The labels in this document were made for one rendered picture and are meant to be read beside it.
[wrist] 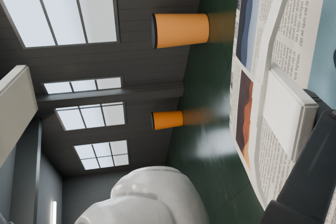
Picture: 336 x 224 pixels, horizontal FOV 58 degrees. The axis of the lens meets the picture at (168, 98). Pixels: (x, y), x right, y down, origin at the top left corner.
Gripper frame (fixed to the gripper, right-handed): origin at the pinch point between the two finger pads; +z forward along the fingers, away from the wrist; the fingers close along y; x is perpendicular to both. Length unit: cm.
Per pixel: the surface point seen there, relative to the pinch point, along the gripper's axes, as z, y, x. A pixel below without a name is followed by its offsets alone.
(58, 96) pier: 499, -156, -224
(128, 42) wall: 451, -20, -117
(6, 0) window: 385, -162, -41
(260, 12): 10.6, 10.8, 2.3
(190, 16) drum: 377, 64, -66
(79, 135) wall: 615, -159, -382
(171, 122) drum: 521, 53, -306
